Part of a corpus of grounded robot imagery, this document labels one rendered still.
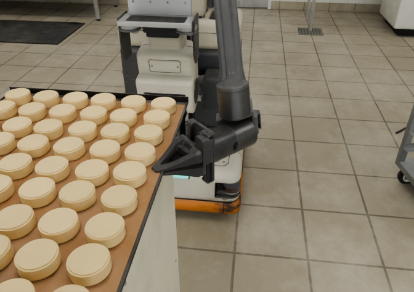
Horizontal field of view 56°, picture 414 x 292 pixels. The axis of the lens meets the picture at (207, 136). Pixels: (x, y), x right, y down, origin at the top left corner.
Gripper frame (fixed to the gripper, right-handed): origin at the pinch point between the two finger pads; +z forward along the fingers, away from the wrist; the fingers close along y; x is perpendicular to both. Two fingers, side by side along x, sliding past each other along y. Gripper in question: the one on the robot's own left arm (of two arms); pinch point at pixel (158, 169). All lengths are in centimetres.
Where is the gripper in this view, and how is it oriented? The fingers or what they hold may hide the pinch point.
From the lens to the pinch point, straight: 64.2
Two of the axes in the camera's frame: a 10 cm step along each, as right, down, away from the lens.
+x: -6.2, -4.2, 6.7
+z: -7.9, 3.3, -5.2
